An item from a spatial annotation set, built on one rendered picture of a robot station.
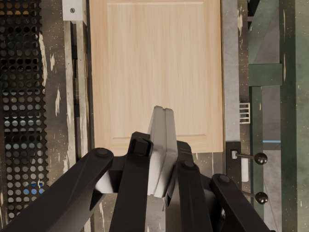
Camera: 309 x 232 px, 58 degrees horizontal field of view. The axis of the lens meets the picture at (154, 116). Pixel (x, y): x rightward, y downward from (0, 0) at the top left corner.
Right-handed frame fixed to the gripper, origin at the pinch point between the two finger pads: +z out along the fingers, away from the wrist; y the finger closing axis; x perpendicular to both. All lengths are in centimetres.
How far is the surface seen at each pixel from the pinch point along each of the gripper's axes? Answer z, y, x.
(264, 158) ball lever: 56, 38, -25
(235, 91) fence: 74, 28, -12
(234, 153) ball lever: 65, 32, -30
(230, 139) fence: 68, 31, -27
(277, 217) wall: 275, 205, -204
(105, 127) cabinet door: 69, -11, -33
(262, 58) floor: 240, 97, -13
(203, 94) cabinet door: 75, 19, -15
